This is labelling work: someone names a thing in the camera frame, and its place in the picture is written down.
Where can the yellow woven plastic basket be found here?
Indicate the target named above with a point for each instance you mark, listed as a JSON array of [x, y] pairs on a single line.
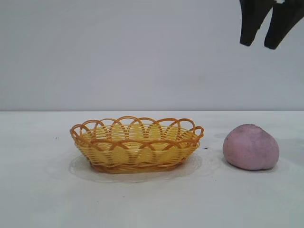
[[135, 152]]

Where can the pink peach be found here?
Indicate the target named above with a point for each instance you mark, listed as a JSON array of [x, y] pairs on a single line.
[[250, 147]]

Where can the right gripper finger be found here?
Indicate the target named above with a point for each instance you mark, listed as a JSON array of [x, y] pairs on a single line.
[[278, 26], [250, 23]]

